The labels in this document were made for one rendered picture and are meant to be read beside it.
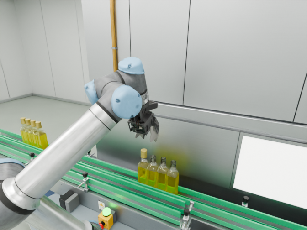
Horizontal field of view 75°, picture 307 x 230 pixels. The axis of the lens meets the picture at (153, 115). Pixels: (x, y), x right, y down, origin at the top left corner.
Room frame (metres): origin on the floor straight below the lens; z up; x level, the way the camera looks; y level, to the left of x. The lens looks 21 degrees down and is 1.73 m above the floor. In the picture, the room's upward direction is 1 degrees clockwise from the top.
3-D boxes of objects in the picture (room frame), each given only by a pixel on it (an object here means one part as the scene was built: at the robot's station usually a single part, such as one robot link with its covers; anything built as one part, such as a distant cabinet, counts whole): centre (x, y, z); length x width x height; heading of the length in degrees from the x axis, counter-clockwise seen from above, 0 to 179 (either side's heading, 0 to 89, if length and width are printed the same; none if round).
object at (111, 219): (0.83, 0.25, 0.79); 0.07 x 0.07 x 0.07; 65
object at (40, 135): (1.32, 0.83, 1.02); 0.06 x 0.06 x 0.28; 65
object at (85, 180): (0.92, 0.40, 0.94); 0.07 x 0.04 x 0.13; 155
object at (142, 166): (0.95, 0.05, 0.99); 0.06 x 0.06 x 0.21; 65
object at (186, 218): (0.71, -0.17, 0.95); 0.17 x 0.03 x 0.12; 155
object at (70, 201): (0.95, 0.51, 0.79); 0.08 x 0.08 x 0.08; 65
